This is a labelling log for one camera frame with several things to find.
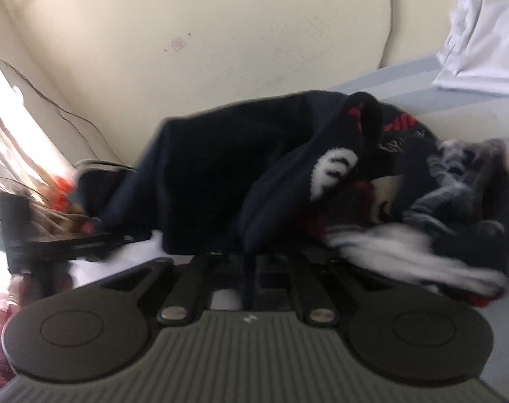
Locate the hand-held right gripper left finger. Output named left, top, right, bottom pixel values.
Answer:
left=98, top=254, right=255, bottom=328

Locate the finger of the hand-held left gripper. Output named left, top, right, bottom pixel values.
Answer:
left=30, top=230, right=133, bottom=260

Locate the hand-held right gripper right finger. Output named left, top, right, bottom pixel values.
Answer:
left=254, top=255, right=400, bottom=328

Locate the navy skeleton print garment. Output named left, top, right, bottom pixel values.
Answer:
left=101, top=90, right=509, bottom=308

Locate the dark cloth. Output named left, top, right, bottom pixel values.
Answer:
left=75, top=159, right=135, bottom=219

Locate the patterned curtain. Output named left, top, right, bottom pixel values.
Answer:
left=0, top=48, right=81, bottom=236

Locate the white folded cloth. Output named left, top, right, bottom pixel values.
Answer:
left=431, top=0, right=509, bottom=98

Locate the thin black cable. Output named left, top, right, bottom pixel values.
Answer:
left=0, top=44, right=131, bottom=171

